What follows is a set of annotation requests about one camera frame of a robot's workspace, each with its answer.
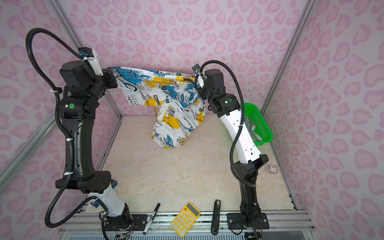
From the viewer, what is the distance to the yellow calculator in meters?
0.72

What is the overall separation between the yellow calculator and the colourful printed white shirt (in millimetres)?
375

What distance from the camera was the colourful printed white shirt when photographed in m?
0.68

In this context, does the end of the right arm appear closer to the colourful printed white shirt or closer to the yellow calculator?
the colourful printed white shirt
